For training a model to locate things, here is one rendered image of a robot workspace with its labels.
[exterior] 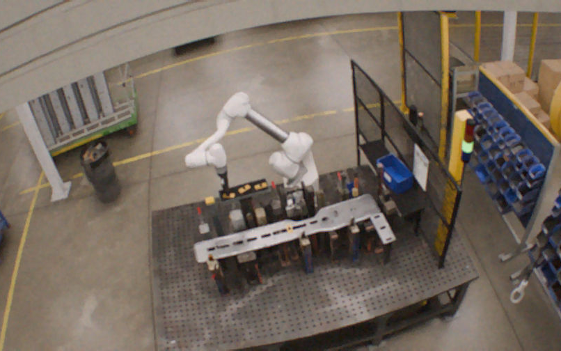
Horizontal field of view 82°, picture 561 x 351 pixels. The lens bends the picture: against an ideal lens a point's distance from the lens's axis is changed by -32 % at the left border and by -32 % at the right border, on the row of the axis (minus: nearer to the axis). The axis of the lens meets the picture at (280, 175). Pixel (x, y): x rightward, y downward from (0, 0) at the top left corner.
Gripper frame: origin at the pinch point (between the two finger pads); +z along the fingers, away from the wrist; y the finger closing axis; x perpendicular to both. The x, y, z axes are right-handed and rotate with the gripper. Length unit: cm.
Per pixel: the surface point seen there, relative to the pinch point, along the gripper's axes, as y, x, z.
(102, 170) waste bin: -112, -201, 67
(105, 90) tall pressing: -278, -269, 43
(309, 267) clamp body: 36, 57, 44
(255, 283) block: 50, 18, 47
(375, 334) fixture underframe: 77, 111, 95
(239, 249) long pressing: 37.8, 9.7, 20.1
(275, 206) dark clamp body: 3.3, 33.4, 12.4
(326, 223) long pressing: 15, 69, 20
